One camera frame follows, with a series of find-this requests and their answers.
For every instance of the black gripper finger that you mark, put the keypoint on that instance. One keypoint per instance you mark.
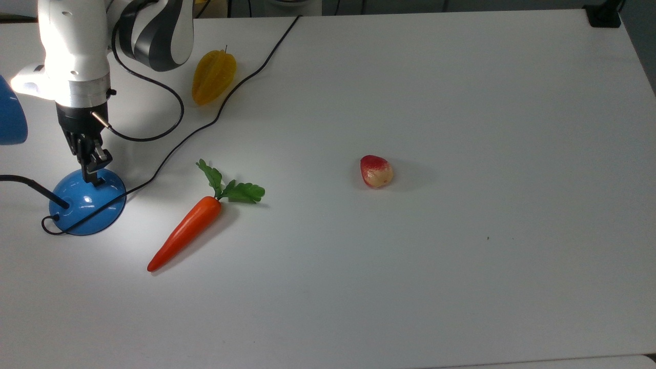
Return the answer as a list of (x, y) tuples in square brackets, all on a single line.
[(74, 143), (96, 161)]

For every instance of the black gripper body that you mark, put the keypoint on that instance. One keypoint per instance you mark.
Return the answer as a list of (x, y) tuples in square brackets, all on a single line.
[(81, 120)]

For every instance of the blue desk lamp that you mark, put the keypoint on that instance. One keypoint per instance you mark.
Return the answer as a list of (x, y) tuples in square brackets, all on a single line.
[(88, 205)]

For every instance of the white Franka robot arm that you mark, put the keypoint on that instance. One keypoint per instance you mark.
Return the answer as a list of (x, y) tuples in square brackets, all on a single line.
[(77, 41)]

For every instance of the orange toy carrot green leaves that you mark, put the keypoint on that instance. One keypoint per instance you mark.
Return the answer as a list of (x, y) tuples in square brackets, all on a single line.
[(189, 230)]

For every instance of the yellow toy starfruit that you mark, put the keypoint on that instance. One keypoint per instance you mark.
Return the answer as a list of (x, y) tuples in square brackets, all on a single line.
[(212, 77)]

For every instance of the black corner clamp mount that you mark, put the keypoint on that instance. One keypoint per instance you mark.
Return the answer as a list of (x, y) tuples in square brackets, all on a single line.
[(605, 14)]

